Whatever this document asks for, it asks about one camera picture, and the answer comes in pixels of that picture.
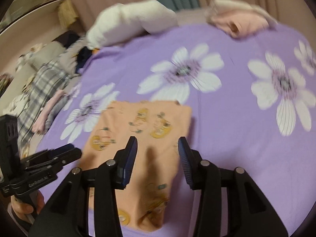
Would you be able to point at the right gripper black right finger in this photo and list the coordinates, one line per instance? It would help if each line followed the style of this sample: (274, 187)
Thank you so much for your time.
(230, 203)

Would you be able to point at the orange duck print baby shirt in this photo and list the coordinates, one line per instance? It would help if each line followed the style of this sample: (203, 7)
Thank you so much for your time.
(157, 126)

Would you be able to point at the grey plaid blanket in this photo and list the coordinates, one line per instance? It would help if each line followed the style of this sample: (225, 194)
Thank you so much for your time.
(48, 79)

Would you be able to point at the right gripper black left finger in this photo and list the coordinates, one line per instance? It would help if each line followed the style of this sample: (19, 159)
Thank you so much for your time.
(66, 211)

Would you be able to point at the folded pink and cream clothes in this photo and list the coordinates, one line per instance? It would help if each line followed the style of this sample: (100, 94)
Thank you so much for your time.
(237, 18)

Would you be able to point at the person left hand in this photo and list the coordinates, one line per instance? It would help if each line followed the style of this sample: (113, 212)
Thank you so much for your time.
(24, 211)

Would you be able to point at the grey pillow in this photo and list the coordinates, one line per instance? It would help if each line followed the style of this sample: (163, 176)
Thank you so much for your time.
(45, 55)

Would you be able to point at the dark navy clothing pile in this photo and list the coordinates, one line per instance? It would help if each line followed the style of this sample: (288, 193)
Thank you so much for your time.
(82, 57)

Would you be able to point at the purple floral bed sheet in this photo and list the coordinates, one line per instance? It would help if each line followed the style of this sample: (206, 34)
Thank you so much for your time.
(252, 101)

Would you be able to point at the folded pink and grey clothes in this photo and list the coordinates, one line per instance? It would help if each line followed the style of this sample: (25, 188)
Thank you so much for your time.
(39, 125)

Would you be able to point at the white fluffy blanket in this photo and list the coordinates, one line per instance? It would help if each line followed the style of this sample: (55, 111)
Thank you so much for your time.
(122, 22)

